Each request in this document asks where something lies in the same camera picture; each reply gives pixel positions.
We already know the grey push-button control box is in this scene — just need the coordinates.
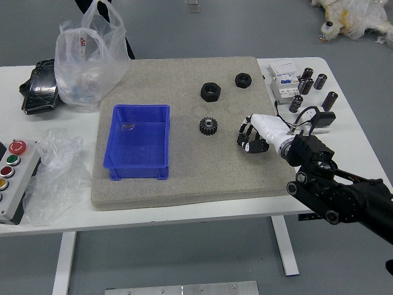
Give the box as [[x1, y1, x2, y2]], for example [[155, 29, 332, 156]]
[[0, 140, 42, 225]]

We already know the grey metal base plate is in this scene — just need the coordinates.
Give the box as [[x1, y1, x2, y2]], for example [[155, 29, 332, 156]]
[[104, 280, 259, 295]]

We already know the blue plastic box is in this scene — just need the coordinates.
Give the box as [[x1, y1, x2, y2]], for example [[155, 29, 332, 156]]
[[103, 104, 171, 181]]

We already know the white wall switch plate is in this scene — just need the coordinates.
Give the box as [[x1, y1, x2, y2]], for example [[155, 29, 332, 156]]
[[268, 61, 301, 76]]

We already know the white power socket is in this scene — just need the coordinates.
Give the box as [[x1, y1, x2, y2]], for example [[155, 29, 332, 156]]
[[298, 106, 333, 135]]

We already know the white plastic bag red print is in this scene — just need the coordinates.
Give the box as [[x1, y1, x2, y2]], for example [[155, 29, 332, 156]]
[[54, 0, 131, 113]]

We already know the white circuit breaker blue label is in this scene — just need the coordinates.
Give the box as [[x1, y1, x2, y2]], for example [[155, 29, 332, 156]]
[[270, 73, 303, 104]]

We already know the grey-brown foam mat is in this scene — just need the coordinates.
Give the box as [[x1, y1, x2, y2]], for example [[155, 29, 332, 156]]
[[90, 56, 291, 211]]

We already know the black plastic tray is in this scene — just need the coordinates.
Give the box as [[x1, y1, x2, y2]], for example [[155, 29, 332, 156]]
[[19, 58, 64, 116]]

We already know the crumpled clear plastic bag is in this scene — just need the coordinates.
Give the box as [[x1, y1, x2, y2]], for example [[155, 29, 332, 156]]
[[23, 128, 93, 227]]

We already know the black adapter cord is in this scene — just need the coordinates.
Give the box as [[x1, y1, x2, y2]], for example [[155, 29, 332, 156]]
[[274, 100, 292, 127]]

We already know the small black hex nut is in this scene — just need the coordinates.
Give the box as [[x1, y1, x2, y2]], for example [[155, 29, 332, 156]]
[[235, 73, 253, 89]]

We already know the white plush toy in plastic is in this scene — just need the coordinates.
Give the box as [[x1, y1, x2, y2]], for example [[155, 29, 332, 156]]
[[309, 0, 393, 47]]

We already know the black spur gear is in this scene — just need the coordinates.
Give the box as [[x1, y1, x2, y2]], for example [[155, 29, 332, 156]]
[[198, 116, 219, 136]]

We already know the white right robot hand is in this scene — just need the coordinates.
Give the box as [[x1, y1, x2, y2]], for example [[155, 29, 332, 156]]
[[236, 113, 292, 154]]

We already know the black power adapter plug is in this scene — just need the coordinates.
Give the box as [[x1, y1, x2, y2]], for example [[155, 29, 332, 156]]
[[311, 111, 337, 127]]

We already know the big black hex nut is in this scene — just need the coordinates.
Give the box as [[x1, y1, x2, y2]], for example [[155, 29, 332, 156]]
[[200, 82, 222, 102]]

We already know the white table leg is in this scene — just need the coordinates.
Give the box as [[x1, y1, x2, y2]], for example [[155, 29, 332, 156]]
[[52, 232, 77, 295], [270, 216, 300, 277]]

